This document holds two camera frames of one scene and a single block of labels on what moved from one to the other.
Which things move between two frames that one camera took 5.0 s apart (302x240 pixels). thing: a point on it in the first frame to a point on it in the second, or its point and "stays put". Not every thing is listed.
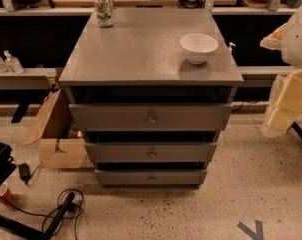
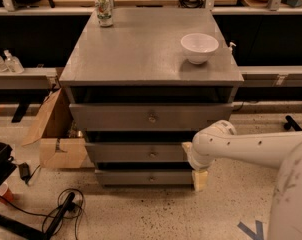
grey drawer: (154, 152) stays put
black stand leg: (6, 222) stays put
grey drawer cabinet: (150, 116) stays put
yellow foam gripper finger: (275, 39) to (187, 146)
